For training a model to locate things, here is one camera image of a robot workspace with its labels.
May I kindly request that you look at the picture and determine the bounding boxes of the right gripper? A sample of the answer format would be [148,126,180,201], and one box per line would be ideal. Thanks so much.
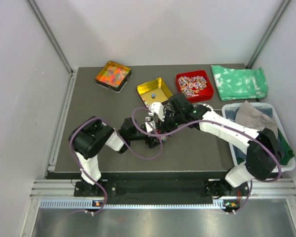
[155,108,184,137]

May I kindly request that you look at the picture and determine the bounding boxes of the speckled tin pastel star candies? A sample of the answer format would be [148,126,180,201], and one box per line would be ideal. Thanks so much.
[136,78,173,108]

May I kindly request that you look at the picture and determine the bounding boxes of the metal scoop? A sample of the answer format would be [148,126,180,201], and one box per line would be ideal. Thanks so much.
[202,104,213,111]

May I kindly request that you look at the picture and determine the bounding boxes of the clear glass jar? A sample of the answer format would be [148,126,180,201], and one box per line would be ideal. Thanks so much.
[160,136,168,143]

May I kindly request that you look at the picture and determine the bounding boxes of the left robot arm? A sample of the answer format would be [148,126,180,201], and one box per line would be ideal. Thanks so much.
[69,117,166,196]

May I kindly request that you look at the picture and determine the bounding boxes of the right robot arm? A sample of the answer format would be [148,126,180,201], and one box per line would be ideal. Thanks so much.
[149,93,281,196]

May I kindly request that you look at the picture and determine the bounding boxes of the gold tin translucent star candies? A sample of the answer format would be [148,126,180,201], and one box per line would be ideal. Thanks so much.
[95,61,132,92]

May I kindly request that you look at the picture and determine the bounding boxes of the red box of lollipops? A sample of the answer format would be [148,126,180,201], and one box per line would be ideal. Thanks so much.
[175,70,214,103]

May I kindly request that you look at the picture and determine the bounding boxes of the green white cloth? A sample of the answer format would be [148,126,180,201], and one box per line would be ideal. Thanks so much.
[211,65,268,101]

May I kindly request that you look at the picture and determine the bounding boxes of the grey cloth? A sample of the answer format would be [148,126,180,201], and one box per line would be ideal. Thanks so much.
[235,101,278,138]

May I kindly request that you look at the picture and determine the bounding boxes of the blue cloth in basket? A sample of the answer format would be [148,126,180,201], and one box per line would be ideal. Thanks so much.
[225,103,294,165]

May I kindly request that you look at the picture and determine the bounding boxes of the green cloth in basket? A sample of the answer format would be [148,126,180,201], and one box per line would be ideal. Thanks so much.
[233,129,295,165]

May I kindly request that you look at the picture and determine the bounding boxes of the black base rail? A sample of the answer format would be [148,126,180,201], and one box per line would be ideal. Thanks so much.
[74,171,249,205]

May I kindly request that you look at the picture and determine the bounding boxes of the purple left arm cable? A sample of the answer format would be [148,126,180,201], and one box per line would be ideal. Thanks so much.
[68,116,163,215]

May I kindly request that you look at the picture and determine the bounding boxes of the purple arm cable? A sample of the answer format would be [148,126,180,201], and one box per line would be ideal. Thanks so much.
[68,116,163,215]
[132,107,282,214]

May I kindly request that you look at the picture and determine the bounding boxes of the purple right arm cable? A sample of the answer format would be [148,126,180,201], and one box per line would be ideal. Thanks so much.
[132,107,282,214]

